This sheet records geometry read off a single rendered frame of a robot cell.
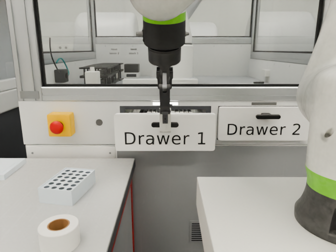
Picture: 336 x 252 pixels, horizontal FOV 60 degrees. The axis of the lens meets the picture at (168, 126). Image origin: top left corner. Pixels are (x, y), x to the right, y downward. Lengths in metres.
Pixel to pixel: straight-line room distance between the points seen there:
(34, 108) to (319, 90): 0.83
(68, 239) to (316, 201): 0.41
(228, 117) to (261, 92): 0.13
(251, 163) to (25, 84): 0.77
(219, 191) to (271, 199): 0.10
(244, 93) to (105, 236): 0.61
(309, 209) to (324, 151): 0.10
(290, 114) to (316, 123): 0.52
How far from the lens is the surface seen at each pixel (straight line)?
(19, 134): 1.82
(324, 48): 0.63
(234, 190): 0.61
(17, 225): 0.69
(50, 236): 0.56
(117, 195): 0.74
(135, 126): 0.83
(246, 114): 0.95
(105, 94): 0.95
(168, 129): 0.78
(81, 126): 0.99
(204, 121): 0.83
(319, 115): 0.47
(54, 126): 0.94
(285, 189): 0.64
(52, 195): 0.73
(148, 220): 1.09
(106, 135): 0.98
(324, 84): 0.47
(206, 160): 0.99
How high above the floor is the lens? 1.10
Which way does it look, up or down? 15 degrees down
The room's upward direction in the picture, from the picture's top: straight up
